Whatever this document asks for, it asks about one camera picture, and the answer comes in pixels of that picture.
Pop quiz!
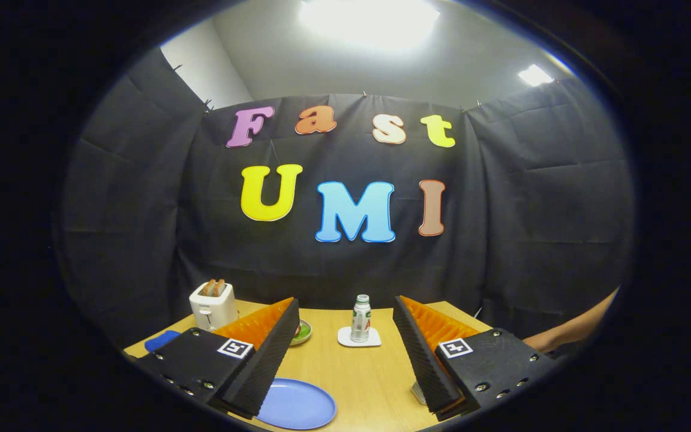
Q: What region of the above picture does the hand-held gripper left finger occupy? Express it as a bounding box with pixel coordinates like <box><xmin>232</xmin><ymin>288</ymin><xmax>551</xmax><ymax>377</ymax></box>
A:
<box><xmin>136</xmin><ymin>297</ymin><xmax>301</xmax><ymax>421</ymax></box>

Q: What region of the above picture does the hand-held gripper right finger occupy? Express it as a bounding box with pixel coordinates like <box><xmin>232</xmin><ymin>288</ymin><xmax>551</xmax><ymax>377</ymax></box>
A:
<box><xmin>393</xmin><ymin>295</ymin><xmax>559</xmax><ymax>422</ymax></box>

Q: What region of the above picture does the grey food plate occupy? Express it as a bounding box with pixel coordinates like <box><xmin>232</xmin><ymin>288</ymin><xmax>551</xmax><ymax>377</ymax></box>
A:
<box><xmin>290</xmin><ymin>319</ymin><xmax>313</xmax><ymax>347</ymax></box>

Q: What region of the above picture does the blue round plate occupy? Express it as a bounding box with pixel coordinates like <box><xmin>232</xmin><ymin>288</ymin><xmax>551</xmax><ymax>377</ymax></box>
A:
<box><xmin>256</xmin><ymin>377</ymin><xmax>338</xmax><ymax>430</ymax></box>

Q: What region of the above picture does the white toaster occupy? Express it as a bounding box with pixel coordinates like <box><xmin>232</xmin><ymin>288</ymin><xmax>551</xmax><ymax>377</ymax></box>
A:
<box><xmin>189</xmin><ymin>281</ymin><xmax>239</xmax><ymax>332</ymax></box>

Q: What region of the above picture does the white square coaster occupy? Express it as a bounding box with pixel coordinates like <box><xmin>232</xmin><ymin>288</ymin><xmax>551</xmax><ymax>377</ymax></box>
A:
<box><xmin>337</xmin><ymin>326</ymin><xmax>382</xmax><ymax>348</ymax></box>

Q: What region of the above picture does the blue folded towel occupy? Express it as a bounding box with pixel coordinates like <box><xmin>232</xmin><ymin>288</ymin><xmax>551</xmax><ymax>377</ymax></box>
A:
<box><xmin>144</xmin><ymin>330</ymin><xmax>182</xmax><ymax>353</ymax></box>

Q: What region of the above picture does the black backdrop cloth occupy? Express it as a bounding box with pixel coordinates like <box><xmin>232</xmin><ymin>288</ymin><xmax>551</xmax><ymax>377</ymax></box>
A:
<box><xmin>52</xmin><ymin>48</ymin><xmax>637</xmax><ymax>361</ymax></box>

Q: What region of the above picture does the ceiling light panel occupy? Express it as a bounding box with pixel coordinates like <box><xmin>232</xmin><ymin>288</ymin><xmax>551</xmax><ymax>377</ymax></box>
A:
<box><xmin>298</xmin><ymin>0</ymin><xmax>442</xmax><ymax>52</ymax></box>
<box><xmin>518</xmin><ymin>64</ymin><xmax>555</xmax><ymax>88</ymax></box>

